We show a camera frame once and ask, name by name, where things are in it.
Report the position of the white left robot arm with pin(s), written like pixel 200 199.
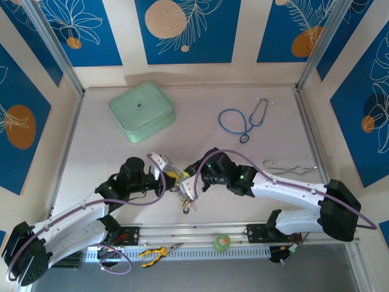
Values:
pixel 70 216

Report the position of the aluminium frame post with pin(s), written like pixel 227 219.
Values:
pixel 51 45
pixel 322 42

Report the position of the aluminium table edge rail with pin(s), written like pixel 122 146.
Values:
pixel 65 152
pixel 310 130

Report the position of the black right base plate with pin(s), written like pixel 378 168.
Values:
pixel 255 232

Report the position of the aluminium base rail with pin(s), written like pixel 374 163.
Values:
pixel 188 232

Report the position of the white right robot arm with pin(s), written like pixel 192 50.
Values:
pixel 288 191

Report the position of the blue stethoscope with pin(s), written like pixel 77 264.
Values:
pixel 244 139

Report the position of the green tape roll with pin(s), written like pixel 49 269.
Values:
pixel 222 243

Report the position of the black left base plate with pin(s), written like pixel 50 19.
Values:
pixel 130 234

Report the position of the mint green zip case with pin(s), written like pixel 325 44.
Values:
pixel 139 109

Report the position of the black key tag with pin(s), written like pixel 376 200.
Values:
pixel 185 209

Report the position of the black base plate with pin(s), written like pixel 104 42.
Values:
pixel 130 234
pixel 255 232

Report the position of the yellow black pliers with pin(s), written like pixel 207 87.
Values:
pixel 153 252

